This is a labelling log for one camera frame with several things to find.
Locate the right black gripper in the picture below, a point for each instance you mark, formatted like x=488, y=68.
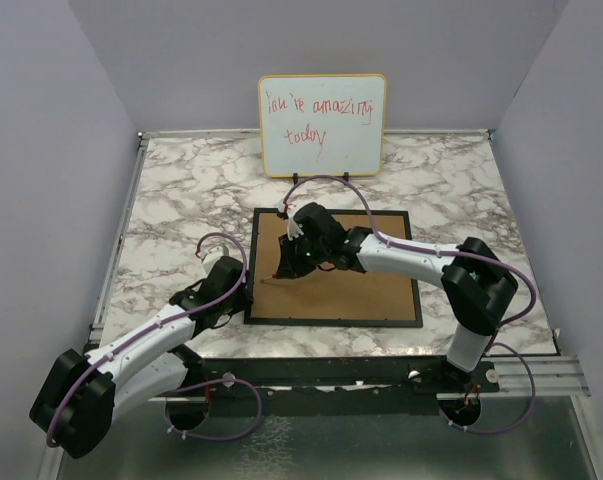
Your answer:
x=289, y=266

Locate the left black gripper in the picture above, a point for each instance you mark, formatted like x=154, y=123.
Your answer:
x=245, y=300

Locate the black picture frame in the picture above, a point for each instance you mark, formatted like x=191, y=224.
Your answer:
x=323, y=299

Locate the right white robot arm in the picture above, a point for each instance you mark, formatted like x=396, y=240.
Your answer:
x=478, y=286

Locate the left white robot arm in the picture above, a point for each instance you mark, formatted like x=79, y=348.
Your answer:
x=84, y=393

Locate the black whiteboard stand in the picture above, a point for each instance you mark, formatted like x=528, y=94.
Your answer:
x=343, y=179

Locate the yellow-framed whiteboard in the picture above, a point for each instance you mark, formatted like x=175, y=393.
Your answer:
x=331, y=124

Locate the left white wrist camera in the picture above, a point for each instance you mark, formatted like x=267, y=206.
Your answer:
x=209, y=256

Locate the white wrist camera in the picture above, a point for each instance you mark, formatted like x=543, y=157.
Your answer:
x=209, y=256
x=286, y=213

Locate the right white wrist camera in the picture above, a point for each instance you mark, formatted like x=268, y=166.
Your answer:
x=286, y=213

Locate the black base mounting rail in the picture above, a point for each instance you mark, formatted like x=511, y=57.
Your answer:
x=333, y=386

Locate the aluminium table edge rail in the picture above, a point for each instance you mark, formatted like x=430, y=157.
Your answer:
x=94, y=332

